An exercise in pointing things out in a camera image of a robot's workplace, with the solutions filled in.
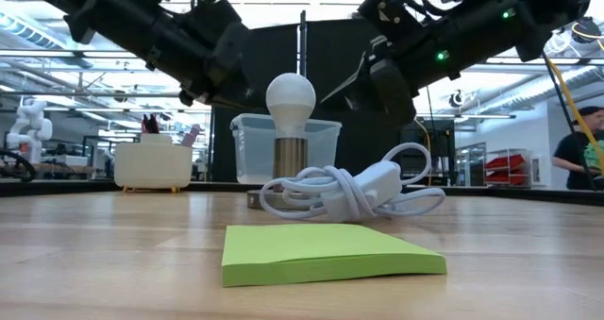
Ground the black metal stand pole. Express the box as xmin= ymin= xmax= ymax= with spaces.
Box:
xmin=298 ymin=9 xmax=309 ymax=78

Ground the shelf with red bins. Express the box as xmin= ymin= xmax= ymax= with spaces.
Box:
xmin=484 ymin=148 xmax=533 ymax=190

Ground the black curved hose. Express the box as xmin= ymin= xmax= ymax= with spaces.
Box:
xmin=0 ymin=148 xmax=39 ymax=184

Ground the person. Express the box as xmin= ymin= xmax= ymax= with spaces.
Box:
xmin=551 ymin=105 xmax=604 ymax=192

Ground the black aluminium table frame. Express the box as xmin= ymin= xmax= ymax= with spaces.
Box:
xmin=0 ymin=177 xmax=604 ymax=207

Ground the brass lamp socket base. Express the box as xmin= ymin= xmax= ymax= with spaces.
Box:
xmin=246 ymin=137 xmax=310 ymax=211

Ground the white round desk organizer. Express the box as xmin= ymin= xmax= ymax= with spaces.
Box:
xmin=112 ymin=133 xmax=194 ymax=194

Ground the pink purple tool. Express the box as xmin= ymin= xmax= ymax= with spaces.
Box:
xmin=180 ymin=124 xmax=203 ymax=149

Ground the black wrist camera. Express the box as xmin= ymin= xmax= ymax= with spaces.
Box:
xmin=357 ymin=0 xmax=416 ymax=41
xmin=186 ymin=0 xmax=243 ymax=38

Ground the green sticky note pad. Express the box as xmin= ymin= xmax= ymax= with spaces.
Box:
xmin=221 ymin=223 xmax=448 ymax=289

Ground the thin yellow cable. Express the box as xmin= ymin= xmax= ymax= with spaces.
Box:
xmin=413 ymin=116 xmax=434 ymax=188

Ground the white lamp power cord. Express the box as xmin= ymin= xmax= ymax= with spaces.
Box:
xmin=259 ymin=142 xmax=447 ymax=225

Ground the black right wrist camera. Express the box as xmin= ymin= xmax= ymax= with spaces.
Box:
xmin=357 ymin=0 xmax=416 ymax=41

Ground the clear plastic storage bin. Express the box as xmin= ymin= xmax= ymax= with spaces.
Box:
xmin=229 ymin=113 xmax=343 ymax=185

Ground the thick dark cable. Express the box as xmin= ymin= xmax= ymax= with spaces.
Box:
xmin=542 ymin=53 xmax=604 ymax=193

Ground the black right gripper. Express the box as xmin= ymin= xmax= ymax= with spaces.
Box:
xmin=323 ymin=36 xmax=457 ymax=127

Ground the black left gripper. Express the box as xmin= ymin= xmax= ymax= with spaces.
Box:
xmin=178 ymin=22 xmax=273 ymax=111

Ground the white lightbulb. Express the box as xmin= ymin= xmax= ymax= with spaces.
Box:
xmin=264 ymin=72 xmax=318 ymax=140

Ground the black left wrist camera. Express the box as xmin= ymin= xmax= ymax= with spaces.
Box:
xmin=186 ymin=0 xmax=243 ymax=38

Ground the black equipment cart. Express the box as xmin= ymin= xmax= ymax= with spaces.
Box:
xmin=403 ymin=119 xmax=457 ymax=176

